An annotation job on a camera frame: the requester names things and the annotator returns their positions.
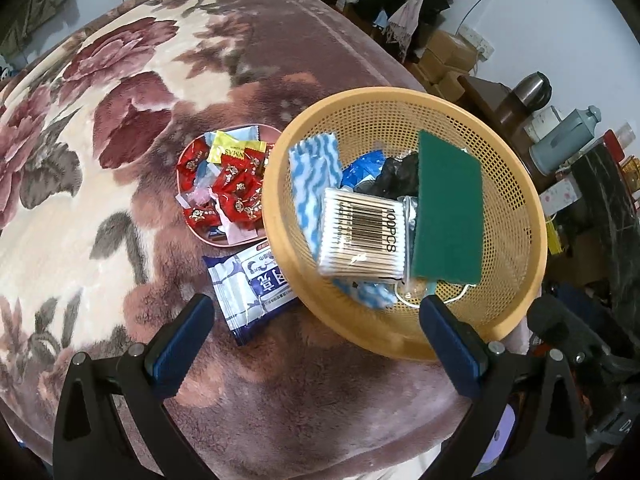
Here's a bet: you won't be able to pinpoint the cardboard boxes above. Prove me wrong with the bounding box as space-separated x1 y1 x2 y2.
409 30 480 102

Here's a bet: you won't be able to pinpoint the green scouring pad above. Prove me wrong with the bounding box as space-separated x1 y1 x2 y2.
412 130 484 285

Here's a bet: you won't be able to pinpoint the blue white wipes pack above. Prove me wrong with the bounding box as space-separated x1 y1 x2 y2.
203 240 297 346

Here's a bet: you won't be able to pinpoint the black mesh scrunchie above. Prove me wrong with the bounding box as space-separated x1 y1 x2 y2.
368 152 419 200

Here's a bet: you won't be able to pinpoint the olive green jacket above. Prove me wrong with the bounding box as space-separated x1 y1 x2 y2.
0 0 74 61

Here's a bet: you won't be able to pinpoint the pink candy dish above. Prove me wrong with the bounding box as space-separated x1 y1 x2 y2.
176 124 281 248

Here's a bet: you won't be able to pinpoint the blue tissue packet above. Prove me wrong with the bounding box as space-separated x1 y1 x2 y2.
341 150 386 190

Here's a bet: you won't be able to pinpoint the cotton swab box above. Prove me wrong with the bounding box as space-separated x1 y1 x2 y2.
317 188 407 283

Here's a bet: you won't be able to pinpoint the orange plastic basket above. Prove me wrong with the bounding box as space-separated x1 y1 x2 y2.
262 87 547 361

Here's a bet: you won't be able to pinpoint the blue white striped cloth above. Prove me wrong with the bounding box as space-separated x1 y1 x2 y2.
288 132 396 310

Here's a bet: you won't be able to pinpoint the steel thermos flask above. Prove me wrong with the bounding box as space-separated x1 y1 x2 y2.
513 72 552 112

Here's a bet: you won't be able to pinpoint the grey green thermos jug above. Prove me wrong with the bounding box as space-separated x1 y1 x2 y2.
529 105 602 176

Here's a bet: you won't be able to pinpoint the floral plush blanket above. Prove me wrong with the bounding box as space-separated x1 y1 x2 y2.
1 0 466 479

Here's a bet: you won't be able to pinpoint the clear plastic bag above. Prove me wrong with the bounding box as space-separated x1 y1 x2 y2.
396 196 436 308

